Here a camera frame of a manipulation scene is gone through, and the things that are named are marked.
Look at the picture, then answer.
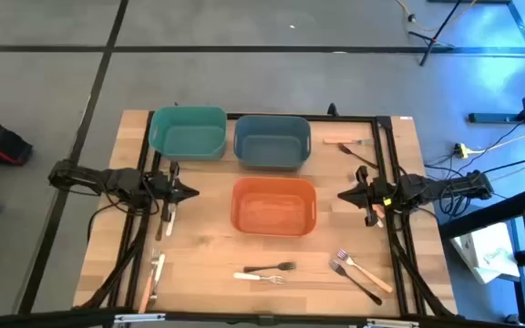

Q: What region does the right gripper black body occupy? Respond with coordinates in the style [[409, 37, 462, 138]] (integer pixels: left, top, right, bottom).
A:
[[355, 165, 395, 228]]

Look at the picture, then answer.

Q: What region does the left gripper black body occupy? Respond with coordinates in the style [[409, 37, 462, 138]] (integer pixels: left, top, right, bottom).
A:
[[145, 161, 181, 216]]

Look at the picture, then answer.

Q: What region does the white handled knife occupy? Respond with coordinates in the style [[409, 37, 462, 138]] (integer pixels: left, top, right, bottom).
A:
[[150, 253, 167, 302]]

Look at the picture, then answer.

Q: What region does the orange plastic bin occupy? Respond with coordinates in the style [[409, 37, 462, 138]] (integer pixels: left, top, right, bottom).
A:
[[230, 176, 317, 238]]

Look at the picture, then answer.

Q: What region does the teal plastic bin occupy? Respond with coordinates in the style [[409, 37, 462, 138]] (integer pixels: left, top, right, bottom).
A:
[[148, 106, 228, 161]]

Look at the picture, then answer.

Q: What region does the blue plastic bin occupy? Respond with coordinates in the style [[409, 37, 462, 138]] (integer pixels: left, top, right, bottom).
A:
[[233, 114, 313, 172]]

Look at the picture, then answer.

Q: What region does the black slanted beam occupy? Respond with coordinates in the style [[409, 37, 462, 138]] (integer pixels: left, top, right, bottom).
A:
[[438, 187, 525, 241]]

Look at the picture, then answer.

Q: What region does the black crossbar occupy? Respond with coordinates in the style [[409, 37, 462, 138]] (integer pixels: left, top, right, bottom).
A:
[[0, 307, 525, 328]]

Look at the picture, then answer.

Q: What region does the white cardboard box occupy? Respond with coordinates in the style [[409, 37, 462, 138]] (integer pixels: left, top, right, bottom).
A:
[[449, 220, 521, 284]]

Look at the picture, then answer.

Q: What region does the blue metal bar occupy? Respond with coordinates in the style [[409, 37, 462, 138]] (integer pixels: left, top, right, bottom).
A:
[[467, 111, 525, 125]]

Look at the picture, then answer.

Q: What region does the black tripod stand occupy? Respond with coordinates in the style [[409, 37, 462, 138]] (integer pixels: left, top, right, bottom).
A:
[[407, 0, 463, 67]]

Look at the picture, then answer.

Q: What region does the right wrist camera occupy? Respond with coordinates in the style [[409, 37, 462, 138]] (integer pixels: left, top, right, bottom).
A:
[[377, 187, 396, 209]]

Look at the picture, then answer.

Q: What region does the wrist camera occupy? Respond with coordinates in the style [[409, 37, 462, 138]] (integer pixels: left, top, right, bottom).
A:
[[377, 187, 396, 209], [149, 176, 169, 197]]

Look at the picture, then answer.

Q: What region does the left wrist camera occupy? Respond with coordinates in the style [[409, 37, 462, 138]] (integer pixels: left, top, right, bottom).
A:
[[149, 176, 169, 197]]

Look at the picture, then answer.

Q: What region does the black table frame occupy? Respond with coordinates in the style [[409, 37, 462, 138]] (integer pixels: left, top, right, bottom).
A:
[[73, 111, 467, 320]]

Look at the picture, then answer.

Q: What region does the silver metal bracket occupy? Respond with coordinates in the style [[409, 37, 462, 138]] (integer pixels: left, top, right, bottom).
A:
[[365, 317, 421, 328], [113, 312, 167, 325]]

